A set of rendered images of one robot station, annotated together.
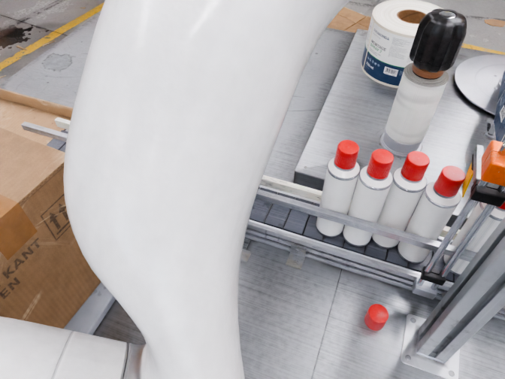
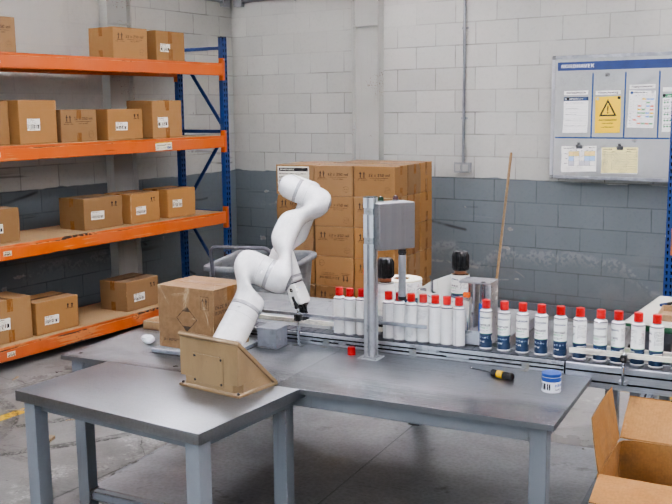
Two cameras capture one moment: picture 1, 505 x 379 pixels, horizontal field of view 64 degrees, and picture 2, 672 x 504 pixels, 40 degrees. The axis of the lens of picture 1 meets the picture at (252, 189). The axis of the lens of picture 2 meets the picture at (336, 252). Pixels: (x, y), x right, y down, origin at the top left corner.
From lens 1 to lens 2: 3.50 m
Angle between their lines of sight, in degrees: 40
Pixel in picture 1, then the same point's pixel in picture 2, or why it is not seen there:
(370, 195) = (347, 303)
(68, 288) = not seen: hidden behind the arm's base
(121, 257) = (279, 237)
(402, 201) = (359, 305)
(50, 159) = not seen: hidden behind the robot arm
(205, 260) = (288, 239)
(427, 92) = (384, 287)
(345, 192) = (339, 305)
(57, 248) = not seen: hidden behind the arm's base
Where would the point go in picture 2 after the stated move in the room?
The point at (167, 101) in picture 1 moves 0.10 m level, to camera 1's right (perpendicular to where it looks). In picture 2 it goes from (286, 222) to (311, 222)
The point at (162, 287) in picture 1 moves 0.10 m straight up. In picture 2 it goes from (283, 240) to (282, 214)
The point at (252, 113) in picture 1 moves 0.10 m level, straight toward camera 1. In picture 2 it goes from (294, 225) to (291, 228)
